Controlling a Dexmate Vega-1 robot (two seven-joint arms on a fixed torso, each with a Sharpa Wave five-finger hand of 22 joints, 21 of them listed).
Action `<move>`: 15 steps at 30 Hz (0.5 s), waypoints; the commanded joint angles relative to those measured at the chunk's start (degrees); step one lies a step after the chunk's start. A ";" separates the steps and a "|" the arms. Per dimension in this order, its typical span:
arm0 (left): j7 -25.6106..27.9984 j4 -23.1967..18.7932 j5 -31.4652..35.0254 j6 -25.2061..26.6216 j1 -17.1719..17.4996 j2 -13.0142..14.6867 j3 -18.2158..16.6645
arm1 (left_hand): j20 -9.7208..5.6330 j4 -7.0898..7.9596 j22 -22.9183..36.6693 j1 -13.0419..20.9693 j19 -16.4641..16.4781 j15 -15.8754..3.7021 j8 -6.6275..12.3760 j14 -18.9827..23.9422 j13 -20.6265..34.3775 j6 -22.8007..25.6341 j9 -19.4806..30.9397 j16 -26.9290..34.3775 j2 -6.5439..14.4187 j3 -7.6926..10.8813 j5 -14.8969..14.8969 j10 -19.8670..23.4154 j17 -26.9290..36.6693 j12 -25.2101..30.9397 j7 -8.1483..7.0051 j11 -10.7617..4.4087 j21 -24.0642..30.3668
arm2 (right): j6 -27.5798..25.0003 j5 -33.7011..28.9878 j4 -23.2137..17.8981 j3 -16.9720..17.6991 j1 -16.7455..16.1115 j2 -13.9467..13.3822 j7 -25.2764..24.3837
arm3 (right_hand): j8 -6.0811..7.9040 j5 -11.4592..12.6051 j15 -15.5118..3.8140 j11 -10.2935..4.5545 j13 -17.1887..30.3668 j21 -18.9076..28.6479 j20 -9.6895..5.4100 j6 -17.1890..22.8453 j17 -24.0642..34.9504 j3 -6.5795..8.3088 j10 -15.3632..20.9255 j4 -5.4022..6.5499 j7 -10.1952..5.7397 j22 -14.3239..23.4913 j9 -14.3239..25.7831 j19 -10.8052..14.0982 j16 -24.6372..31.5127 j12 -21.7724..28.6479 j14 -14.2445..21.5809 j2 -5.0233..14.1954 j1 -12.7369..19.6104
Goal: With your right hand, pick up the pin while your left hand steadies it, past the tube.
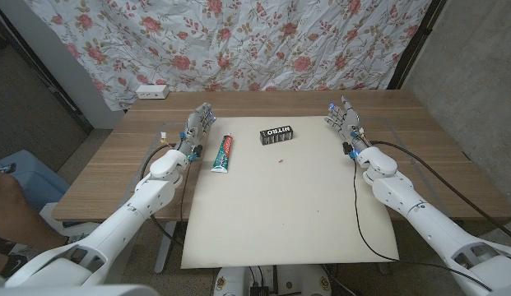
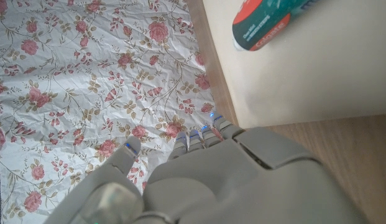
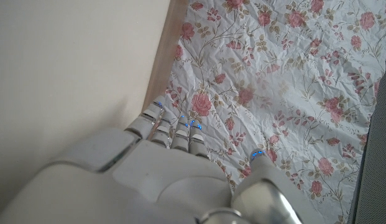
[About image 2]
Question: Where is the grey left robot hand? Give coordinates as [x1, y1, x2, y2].
[43, 111, 367, 224]

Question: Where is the Colgate toothpaste tube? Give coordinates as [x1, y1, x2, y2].
[232, 0, 321, 52]

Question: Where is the cream table mat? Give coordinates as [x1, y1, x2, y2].
[201, 0, 386, 129]

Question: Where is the floral backdrop cloth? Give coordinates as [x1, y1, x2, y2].
[0, 0, 216, 224]

